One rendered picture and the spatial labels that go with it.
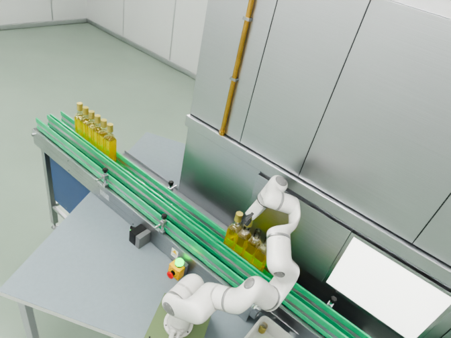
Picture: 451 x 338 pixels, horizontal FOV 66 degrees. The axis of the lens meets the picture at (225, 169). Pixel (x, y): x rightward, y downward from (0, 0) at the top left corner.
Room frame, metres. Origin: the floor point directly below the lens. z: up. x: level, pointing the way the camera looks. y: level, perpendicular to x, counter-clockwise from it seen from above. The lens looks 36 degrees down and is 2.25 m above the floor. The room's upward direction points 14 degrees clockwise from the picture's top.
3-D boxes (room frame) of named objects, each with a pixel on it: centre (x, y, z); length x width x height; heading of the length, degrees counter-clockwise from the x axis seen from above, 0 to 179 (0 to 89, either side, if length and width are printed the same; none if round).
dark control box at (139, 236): (1.24, 0.35, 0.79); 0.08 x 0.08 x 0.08; 60
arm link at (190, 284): (0.79, 0.03, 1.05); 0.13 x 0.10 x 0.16; 152
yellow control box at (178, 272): (1.10, 0.11, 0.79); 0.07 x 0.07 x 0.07; 60
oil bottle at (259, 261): (1.11, -0.26, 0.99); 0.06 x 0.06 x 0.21; 61
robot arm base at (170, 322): (0.79, 0.03, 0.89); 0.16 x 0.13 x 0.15; 178
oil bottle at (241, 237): (1.16, -0.16, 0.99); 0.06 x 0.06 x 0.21; 60
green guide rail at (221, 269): (1.39, 0.49, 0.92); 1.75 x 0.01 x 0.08; 60
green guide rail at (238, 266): (1.45, 0.45, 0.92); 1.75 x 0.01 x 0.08; 60
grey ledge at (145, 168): (1.53, 0.27, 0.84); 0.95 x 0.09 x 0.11; 60
